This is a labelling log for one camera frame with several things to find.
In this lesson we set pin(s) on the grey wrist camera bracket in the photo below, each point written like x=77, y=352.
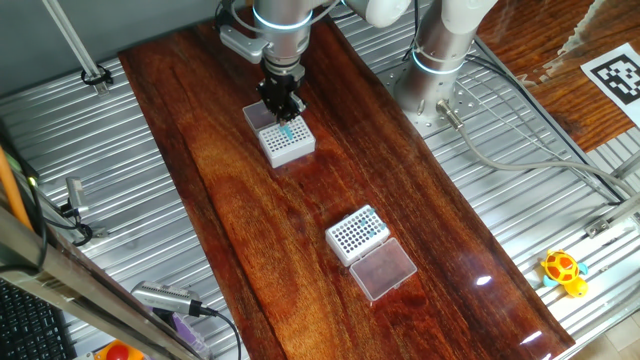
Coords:
x=242, y=44

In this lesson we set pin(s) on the black keyboard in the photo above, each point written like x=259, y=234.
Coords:
x=30, y=325

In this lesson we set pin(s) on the black rod clamp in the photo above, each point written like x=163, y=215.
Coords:
x=106, y=79

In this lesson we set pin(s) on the purple pipette tip box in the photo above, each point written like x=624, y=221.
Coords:
x=186, y=330

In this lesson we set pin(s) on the aluminium profile bar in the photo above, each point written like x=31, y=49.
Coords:
x=630, y=167

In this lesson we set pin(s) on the white hinged pipette tip box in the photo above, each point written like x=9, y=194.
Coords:
x=385, y=270
x=290, y=150

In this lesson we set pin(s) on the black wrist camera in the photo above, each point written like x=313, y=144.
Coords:
x=223, y=15

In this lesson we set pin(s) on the aluminium rod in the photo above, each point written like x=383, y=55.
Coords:
x=70, y=40

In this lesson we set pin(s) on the aluminium frame beam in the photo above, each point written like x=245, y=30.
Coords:
x=50, y=265

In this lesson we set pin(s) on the white paper marker sheet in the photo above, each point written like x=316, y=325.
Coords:
x=620, y=75

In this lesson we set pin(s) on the yellow orange turtle toy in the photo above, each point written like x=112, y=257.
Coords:
x=562, y=267

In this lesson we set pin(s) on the aluminium profile bracket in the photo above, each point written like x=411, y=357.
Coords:
x=597, y=227

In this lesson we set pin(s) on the glossy wooden board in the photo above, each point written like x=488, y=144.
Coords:
x=280, y=210

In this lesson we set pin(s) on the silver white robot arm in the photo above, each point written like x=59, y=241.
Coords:
x=435, y=50

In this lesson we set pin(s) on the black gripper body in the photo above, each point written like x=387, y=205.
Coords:
x=280, y=90

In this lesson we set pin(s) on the orange pole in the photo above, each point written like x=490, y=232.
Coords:
x=12, y=195

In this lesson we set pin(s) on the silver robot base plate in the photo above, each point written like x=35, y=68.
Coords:
x=465, y=100

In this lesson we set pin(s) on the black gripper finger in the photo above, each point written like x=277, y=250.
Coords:
x=284, y=114
x=299, y=106

